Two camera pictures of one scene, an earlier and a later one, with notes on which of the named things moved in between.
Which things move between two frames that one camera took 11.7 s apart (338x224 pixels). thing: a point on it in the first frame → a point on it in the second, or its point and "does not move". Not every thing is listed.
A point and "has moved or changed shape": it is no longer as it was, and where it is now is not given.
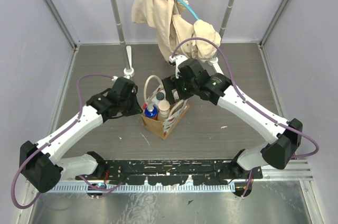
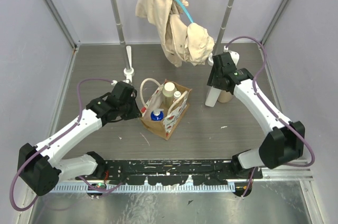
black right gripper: x=171 y=83 → x=212 y=81
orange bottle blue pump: x=151 y=111 → x=157 y=114
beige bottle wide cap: x=163 y=106 has moved or changed shape
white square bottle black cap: x=160 y=96 has moved or changed shape
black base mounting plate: x=176 y=172 does not move
